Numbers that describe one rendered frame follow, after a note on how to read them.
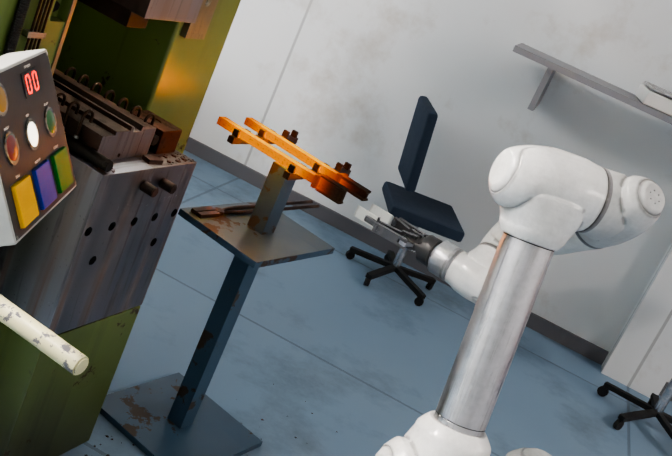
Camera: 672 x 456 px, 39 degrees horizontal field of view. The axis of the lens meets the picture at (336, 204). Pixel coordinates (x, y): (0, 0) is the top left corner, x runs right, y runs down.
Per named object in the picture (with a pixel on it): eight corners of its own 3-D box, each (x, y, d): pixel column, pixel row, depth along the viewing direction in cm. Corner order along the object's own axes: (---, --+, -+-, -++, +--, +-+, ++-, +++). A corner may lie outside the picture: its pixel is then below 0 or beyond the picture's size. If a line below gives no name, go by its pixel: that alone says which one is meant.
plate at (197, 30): (204, 39, 254) (226, -20, 249) (185, 38, 246) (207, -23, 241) (198, 36, 255) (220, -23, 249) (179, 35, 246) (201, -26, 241)
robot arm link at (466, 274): (441, 292, 233) (471, 259, 239) (493, 326, 226) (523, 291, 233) (444, 267, 224) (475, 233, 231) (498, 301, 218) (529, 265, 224)
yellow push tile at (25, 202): (40, 214, 166) (30, 174, 164) (25, 228, 159) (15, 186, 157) (30, 215, 166) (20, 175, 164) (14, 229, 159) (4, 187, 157)
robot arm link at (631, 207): (620, 202, 191) (564, 181, 187) (682, 173, 175) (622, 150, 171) (615, 262, 186) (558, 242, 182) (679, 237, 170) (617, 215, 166)
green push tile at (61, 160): (74, 182, 185) (66, 145, 183) (62, 194, 178) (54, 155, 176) (65, 183, 185) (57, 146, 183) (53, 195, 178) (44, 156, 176)
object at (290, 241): (332, 253, 287) (335, 248, 286) (253, 268, 253) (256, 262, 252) (261, 206, 300) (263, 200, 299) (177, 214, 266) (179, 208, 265)
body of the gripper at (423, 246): (422, 269, 231) (392, 250, 235) (436, 265, 238) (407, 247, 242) (435, 243, 229) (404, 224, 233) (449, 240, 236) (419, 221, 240)
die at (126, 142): (146, 155, 235) (157, 125, 232) (94, 161, 217) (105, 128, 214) (27, 83, 248) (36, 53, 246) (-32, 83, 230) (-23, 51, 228)
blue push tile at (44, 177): (58, 197, 176) (49, 159, 173) (44, 209, 169) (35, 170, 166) (48, 198, 176) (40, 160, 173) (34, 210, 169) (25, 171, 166)
